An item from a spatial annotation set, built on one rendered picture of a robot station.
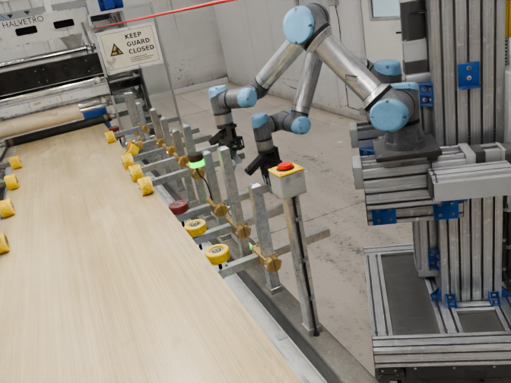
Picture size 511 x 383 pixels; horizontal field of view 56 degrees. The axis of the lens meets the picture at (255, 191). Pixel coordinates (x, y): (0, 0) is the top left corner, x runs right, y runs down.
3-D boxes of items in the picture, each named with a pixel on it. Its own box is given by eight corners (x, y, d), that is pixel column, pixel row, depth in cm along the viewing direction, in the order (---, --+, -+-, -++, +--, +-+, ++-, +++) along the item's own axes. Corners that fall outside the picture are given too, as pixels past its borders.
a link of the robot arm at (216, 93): (220, 87, 185) (203, 90, 189) (226, 115, 188) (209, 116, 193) (231, 83, 191) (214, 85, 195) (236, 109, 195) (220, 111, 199)
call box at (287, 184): (295, 188, 130) (290, 160, 127) (307, 194, 123) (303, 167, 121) (272, 195, 127) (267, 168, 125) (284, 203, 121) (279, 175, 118)
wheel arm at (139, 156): (211, 138, 279) (209, 132, 277) (213, 139, 275) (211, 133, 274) (127, 163, 263) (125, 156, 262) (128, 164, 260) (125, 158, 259)
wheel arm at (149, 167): (225, 147, 257) (223, 140, 255) (227, 148, 254) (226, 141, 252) (134, 174, 241) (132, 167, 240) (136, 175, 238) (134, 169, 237)
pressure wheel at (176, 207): (189, 220, 208) (183, 197, 204) (195, 226, 201) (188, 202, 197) (172, 226, 206) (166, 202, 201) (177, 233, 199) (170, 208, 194)
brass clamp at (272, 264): (267, 253, 170) (265, 240, 168) (284, 269, 158) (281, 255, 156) (252, 259, 168) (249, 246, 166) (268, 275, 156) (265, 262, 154)
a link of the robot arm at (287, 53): (323, -8, 173) (247, 83, 204) (312, -5, 164) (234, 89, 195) (344, 16, 173) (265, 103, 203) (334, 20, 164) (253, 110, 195)
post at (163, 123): (185, 195, 278) (164, 115, 260) (186, 197, 275) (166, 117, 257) (179, 197, 277) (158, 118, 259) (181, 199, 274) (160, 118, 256)
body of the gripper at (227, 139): (232, 155, 194) (225, 127, 190) (219, 153, 200) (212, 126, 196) (245, 149, 198) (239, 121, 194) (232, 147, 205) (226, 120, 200)
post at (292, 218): (315, 323, 145) (293, 188, 128) (323, 331, 140) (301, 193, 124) (302, 329, 143) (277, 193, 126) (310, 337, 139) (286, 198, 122)
